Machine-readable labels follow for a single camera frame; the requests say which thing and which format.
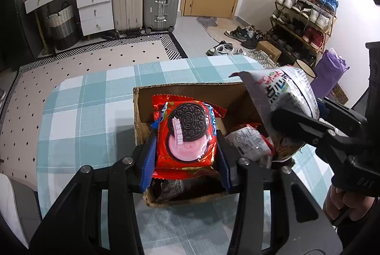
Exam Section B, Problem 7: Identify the purple bag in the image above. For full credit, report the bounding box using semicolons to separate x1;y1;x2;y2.
314;48;350;95

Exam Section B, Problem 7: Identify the person's right hand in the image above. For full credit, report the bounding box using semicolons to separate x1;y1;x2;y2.
323;186;377;227

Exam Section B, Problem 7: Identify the small cardboard box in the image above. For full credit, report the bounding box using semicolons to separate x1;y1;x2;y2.
255;41;282;61

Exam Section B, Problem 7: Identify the white red-edged snack packet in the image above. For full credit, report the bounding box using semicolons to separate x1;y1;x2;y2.
225;124;275;160

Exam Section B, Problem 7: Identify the cream waste bin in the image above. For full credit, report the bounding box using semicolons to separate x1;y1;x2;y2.
292;58;317;80

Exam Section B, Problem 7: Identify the white grey appliance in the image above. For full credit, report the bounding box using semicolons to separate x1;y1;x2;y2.
0;173;30;250

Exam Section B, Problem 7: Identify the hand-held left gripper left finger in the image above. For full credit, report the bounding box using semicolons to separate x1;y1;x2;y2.
28;130;157;255

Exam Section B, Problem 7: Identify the grey door mat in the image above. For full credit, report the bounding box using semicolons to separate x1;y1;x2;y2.
196;15;238;42

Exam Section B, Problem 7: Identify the red cookie packet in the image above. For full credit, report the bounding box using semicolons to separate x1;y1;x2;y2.
151;94;228;180

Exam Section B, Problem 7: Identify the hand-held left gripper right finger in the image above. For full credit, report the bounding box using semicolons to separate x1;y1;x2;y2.
217;130;343;255

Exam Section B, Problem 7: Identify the grey printed snack packet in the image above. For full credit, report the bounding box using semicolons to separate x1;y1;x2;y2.
153;178;222;202

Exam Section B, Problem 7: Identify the woven laundry basket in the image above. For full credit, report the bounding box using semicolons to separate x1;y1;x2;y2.
47;4;79;50

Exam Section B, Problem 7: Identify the beige dotted rug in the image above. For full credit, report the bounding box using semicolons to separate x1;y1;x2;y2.
0;32;188;184

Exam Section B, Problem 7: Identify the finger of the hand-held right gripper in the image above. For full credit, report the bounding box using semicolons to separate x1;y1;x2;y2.
271;108;336;151
316;97;367;128

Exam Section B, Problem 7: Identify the dark woven storage box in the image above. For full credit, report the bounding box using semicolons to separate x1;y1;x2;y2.
328;84;349;105

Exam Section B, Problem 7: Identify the shoe rack with shoes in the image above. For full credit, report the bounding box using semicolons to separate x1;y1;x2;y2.
271;0;339;62

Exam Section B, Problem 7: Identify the loose sneakers group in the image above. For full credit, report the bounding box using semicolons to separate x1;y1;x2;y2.
206;26;278;68

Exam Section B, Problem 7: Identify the brown cardboard box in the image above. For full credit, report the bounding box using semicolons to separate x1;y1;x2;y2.
133;81;303;207

